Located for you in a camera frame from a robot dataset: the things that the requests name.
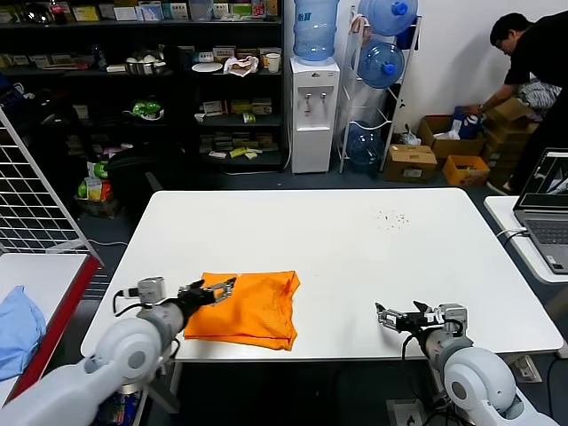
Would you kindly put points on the light blue cloth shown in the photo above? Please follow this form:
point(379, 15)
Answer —
point(18, 328)

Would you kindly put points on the white and green medicine box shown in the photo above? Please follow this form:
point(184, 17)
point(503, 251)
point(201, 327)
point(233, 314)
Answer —
point(262, 107)

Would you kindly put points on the teal glass bottle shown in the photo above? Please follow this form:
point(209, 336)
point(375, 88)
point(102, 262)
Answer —
point(101, 57)

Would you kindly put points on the blue water cooler bottle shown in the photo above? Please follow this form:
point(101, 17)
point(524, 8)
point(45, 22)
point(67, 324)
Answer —
point(380, 65)
point(387, 15)
point(364, 144)
point(315, 31)

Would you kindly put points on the dark woven basket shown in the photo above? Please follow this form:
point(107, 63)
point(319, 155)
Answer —
point(97, 207)

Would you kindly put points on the yellow-green medicine box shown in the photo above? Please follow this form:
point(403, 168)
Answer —
point(242, 107)

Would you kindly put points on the black office chair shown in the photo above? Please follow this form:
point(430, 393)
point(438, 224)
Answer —
point(142, 168)

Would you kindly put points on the clear plastic bag with food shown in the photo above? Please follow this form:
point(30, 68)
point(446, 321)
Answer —
point(239, 66)

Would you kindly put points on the white paper cup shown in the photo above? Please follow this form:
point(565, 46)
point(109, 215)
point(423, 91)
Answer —
point(273, 63)

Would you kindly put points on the orange t-shirt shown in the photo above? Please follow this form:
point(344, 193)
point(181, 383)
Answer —
point(253, 315)

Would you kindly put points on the person in black clothes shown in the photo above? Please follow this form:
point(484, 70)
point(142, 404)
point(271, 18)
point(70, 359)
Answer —
point(541, 53)

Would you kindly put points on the scattered dark crumbs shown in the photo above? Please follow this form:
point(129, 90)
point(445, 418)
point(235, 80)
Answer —
point(392, 218)

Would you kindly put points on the white left wrist plug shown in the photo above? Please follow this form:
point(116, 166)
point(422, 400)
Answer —
point(128, 292)

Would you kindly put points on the yellow and white carton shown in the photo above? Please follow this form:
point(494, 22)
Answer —
point(85, 13)

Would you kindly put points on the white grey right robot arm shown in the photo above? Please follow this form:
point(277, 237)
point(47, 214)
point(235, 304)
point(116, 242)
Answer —
point(475, 377)

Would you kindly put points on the black shelving unit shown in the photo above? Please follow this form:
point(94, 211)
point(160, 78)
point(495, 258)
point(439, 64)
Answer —
point(186, 133)

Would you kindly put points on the pale blue tub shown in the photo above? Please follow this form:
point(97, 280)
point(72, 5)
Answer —
point(202, 10)

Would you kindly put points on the flat white box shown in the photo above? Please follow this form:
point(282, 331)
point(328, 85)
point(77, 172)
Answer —
point(116, 68)

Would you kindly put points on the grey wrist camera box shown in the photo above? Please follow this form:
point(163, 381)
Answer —
point(151, 291)
point(453, 316)

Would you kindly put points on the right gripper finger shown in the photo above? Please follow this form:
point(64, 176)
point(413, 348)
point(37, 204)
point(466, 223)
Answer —
point(425, 310)
point(389, 318)

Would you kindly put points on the metal bowl of white buns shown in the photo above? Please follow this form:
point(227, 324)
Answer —
point(144, 65)

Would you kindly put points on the blue and white bag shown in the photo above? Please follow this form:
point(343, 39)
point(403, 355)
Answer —
point(469, 122)

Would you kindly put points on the small clear plastic bag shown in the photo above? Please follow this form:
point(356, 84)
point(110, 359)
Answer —
point(410, 139)

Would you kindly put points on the red-label cola bottle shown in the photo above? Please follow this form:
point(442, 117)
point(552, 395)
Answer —
point(57, 11)

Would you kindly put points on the person's hand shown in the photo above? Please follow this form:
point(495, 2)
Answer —
point(483, 108)

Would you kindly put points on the yellow cardboard box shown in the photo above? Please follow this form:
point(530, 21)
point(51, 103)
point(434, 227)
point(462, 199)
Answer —
point(465, 172)

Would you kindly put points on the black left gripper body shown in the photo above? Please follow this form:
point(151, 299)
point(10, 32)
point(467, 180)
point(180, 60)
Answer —
point(195, 298)

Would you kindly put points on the grey box with black mark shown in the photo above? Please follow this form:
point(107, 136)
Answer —
point(406, 412)

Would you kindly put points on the green carton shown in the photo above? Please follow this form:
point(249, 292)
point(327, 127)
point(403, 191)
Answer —
point(239, 10)

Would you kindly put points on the grey laptop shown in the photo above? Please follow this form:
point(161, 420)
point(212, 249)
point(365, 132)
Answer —
point(542, 222)

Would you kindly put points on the plain white carton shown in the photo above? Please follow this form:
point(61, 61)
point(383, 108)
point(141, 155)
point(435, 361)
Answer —
point(125, 13)

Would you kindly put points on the bowl of green apples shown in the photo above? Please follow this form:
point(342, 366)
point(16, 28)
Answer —
point(146, 109)

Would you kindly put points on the pale pink rag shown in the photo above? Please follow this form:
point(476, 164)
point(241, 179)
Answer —
point(360, 29)

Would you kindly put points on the person's bare forearm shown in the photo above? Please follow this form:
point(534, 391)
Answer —
point(499, 97)

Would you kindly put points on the stack of flat cardboard boxes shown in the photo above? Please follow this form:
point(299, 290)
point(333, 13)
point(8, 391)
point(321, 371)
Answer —
point(506, 137)

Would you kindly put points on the white water dispenser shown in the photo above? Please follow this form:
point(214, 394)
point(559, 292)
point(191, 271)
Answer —
point(312, 133)

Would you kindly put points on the blue and white carton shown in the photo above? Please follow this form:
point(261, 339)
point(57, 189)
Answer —
point(148, 10)

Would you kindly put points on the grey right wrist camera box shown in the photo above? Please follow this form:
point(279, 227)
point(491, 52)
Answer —
point(453, 316)

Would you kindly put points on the pile of striped clothes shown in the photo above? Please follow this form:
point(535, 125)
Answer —
point(539, 95)

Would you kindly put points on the white and red medicine box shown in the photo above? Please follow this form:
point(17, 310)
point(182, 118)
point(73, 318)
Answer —
point(214, 108)

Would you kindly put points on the white side desk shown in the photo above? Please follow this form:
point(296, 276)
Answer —
point(500, 213)

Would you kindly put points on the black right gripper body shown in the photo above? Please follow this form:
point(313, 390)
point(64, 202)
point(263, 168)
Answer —
point(412, 323)

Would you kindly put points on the flat white packet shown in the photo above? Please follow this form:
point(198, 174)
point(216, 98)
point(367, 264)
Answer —
point(216, 154)

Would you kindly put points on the white plate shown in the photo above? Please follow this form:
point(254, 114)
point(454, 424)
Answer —
point(207, 67)

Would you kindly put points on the green and white pouch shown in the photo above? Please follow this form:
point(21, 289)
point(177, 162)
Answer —
point(249, 118)

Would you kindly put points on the open brown cardboard box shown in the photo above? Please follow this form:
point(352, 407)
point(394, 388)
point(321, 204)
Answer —
point(444, 148)

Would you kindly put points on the lime green packet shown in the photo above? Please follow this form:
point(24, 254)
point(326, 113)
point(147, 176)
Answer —
point(238, 153)

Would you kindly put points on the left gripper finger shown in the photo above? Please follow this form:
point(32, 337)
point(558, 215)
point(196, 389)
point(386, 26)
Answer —
point(221, 301)
point(222, 287)

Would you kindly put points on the red-edged white table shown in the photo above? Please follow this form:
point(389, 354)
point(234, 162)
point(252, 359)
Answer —
point(44, 275)

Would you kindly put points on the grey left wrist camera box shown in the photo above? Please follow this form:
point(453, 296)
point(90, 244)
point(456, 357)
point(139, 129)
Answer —
point(151, 291)

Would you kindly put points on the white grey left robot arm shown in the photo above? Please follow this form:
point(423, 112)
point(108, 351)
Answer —
point(124, 346)

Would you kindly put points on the closed brown cardboard box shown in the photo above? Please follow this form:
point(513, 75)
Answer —
point(409, 162)

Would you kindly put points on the green and orange snack bags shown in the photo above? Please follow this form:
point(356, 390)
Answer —
point(95, 184)

